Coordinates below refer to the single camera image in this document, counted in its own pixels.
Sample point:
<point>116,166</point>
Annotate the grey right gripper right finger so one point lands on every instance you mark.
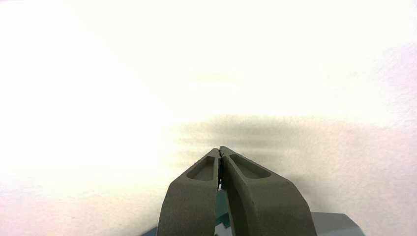
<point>267,208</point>

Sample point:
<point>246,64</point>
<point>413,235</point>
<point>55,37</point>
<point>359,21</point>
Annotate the dark blue grey control box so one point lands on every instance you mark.
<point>335,225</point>

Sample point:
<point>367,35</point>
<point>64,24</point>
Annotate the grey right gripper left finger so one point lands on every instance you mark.
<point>190,208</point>

